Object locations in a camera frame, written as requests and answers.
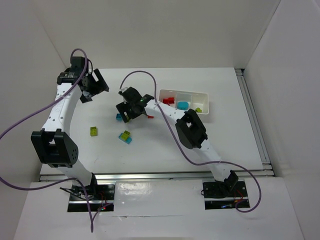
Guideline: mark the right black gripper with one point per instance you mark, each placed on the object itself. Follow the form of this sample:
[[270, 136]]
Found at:
[[126, 110]]

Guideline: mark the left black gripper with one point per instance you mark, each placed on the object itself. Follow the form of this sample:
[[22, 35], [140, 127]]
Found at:
[[94, 86]]

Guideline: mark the red large lego brick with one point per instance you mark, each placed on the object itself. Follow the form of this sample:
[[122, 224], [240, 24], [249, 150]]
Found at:
[[168, 100]]

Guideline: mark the blue rounded lego piece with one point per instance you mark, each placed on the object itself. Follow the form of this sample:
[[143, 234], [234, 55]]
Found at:
[[182, 105]]

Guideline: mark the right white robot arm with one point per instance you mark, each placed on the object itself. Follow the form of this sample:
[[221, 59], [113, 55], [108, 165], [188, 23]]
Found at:
[[191, 132]]

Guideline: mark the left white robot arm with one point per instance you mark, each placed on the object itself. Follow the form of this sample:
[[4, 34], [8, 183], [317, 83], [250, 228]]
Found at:
[[53, 143]]

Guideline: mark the blue square lego brick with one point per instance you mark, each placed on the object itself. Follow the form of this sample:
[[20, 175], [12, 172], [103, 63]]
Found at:
[[118, 117]]

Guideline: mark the blue brick under green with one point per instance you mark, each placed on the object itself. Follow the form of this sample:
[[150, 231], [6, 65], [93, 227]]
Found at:
[[129, 140]]

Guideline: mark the green lego brick far left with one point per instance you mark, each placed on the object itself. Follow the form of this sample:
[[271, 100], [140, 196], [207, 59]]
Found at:
[[93, 131]]

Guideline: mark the white divided container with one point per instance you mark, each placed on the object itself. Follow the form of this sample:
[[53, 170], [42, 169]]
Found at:
[[185, 100]]

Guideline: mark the green upside-down lego brick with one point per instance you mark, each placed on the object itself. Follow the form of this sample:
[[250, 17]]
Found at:
[[198, 110]]

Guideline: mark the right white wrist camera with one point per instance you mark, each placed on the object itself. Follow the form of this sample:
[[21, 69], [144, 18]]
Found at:
[[122, 90]]

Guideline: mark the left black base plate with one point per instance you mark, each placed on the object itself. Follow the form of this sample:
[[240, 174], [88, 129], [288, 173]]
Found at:
[[102, 198]]

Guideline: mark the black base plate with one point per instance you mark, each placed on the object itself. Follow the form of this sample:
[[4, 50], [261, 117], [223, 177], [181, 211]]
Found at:
[[215, 198], [102, 198]]

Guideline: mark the aluminium rail front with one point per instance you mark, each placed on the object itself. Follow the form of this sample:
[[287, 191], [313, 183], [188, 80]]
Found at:
[[153, 176]]

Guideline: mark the aluminium rail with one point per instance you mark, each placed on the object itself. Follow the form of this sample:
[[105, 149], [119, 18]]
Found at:
[[153, 176], [267, 170]]

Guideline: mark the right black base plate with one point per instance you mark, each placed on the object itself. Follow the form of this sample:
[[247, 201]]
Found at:
[[215, 198]]

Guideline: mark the aluminium rail right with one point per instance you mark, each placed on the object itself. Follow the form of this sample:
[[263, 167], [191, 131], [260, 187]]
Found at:
[[267, 170]]

